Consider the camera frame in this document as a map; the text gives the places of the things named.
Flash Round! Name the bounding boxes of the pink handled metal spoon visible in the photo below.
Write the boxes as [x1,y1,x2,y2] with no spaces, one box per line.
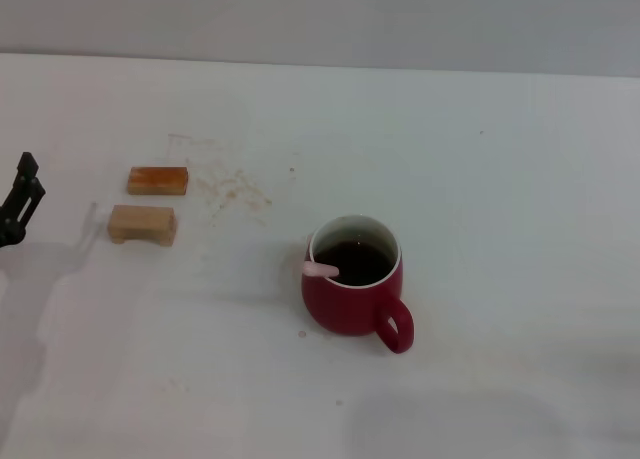
[303,260,340,279]

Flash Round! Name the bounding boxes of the red ceramic coffee cup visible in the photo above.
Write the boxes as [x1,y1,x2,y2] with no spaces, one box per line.
[300,213,415,354]

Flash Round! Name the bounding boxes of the plain notched wooden block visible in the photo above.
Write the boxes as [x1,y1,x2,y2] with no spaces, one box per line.
[106,204,178,247]

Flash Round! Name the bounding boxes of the stained wooden block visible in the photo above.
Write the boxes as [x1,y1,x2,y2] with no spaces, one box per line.
[126,166,191,197]

